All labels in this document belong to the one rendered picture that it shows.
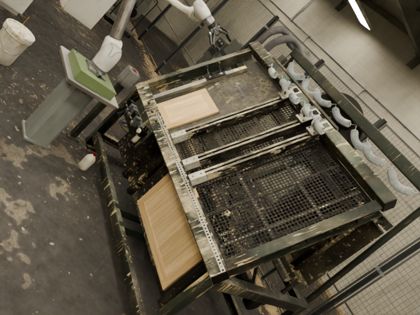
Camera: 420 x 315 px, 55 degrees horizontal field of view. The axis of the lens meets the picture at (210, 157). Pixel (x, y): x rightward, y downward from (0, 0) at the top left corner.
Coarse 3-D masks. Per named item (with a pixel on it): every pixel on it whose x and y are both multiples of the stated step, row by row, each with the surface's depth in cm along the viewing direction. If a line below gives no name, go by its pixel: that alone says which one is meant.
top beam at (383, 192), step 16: (256, 48) 400; (272, 64) 378; (288, 80) 359; (304, 96) 342; (336, 144) 300; (352, 160) 288; (352, 176) 290; (368, 176) 277; (368, 192) 276; (384, 192) 266; (384, 208) 265
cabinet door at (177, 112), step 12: (180, 96) 377; (192, 96) 375; (204, 96) 372; (168, 108) 368; (180, 108) 366; (192, 108) 363; (204, 108) 361; (216, 108) 359; (168, 120) 356; (180, 120) 354; (192, 120) 352
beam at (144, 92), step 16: (144, 96) 379; (160, 112) 361; (160, 128) 346; (160, 144) 332; (176, 176) 306; (176, 192) 308; (192, 192) 294; (192, 208) 284; (192, 224) 275; (208, 256) 257; (208, 272) 250; (224, 272) 249
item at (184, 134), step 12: (288, 84) 336; (288, 96) 343; (252, 108) 346; (264, 108) 345; (276, 108) 350; (216, 120) 341; (228, 120) 340; (240, 120) 345; (180, 132) 335; (192, 132) 336; (204, 132) 340
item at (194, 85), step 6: (228, 72) 389; (234, 72) 389; (240, 72) 391; (216, 78) 386; (222, 78) 389; (186, 84) 385; (192, 84) 383; (198, 84) 384; (204, 84) 386; (174, 90) 381; (180, 90) 381; (186, 90) 383; (156, 96) 378; (162, 96) 379; (168, 96) 381
